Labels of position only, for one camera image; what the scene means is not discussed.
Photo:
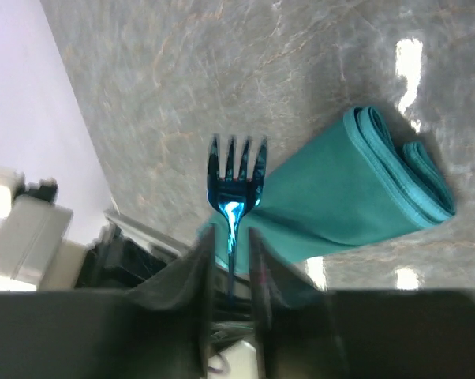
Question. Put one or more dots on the teal satin napkin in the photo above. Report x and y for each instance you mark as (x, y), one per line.
(348, 187)

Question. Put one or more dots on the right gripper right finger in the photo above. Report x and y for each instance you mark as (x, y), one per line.
(292, 323)

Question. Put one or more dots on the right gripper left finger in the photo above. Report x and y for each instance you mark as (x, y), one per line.
(178, 303)

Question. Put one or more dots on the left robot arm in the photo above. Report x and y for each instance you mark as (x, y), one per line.
(35, 256)

